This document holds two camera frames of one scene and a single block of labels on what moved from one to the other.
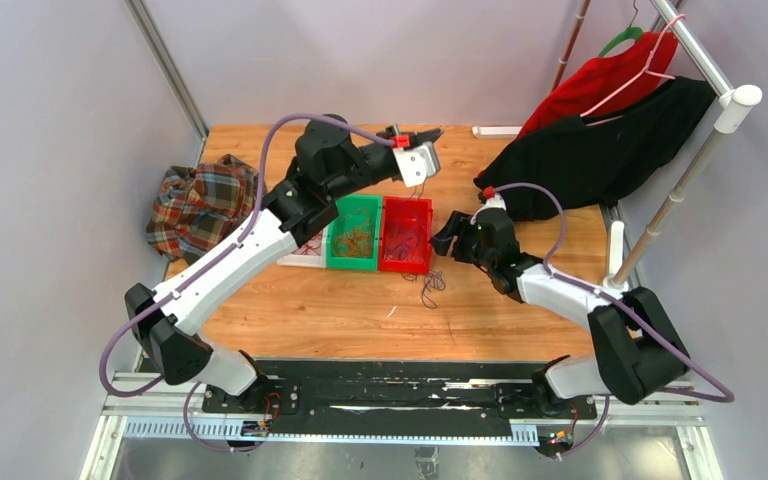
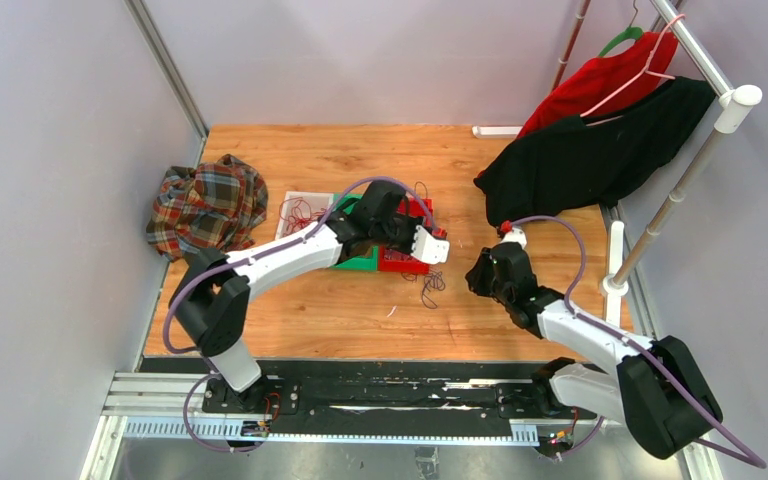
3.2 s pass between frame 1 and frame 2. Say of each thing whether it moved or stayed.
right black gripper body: moved
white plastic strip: stayed
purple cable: stayed
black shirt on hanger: stayed
